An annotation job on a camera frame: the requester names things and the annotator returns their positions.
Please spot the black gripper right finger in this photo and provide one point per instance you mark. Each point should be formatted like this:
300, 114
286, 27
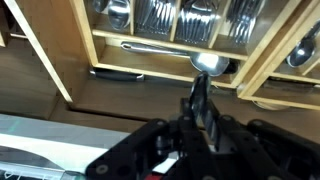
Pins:
266, 153

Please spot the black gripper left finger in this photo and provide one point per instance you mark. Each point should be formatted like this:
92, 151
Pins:
150, 153

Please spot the open wooden drawer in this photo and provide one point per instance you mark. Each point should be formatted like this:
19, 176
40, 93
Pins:
133, 100

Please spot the round silver utensil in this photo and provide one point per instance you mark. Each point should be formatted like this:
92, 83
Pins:
268, 106

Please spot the small wooden cutlery organizer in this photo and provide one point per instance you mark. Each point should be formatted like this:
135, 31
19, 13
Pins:
286, 86

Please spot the large wooden cutlery organizer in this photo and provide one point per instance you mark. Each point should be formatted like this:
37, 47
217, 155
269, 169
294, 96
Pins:
160, 66

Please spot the small silver teaspoon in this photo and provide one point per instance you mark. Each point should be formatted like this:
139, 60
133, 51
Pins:
300, 51

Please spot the large silver serving spoon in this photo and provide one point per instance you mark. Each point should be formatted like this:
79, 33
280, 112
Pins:
208, 62

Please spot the stacked silver forks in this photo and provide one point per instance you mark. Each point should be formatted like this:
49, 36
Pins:
243, 20
155, 16
196, 23

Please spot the silver tablespoon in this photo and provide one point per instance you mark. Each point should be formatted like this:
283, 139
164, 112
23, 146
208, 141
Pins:
119, 13
99, 4

